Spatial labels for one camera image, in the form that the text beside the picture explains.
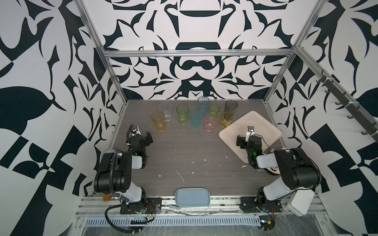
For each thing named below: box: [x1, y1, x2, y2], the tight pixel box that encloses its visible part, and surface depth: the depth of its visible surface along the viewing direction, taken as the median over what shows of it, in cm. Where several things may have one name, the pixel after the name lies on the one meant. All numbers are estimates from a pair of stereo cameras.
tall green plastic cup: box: [176, 104, 189, 126], surface depth 100 cm
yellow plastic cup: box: [220, 111, 234, 128], surface depth 106 cm
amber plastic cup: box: [151, 110, 166, 133], surface depth 96 cm
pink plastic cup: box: [204, 115, 218, 132], surface depth 107 cm
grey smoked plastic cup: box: [223, 99, 239, 115], surface depth 103 cm
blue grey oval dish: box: [174, 187, 211, 207], surface depth 76 cm
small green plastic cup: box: [208, 103, 221, 118], surface depth 107 cm
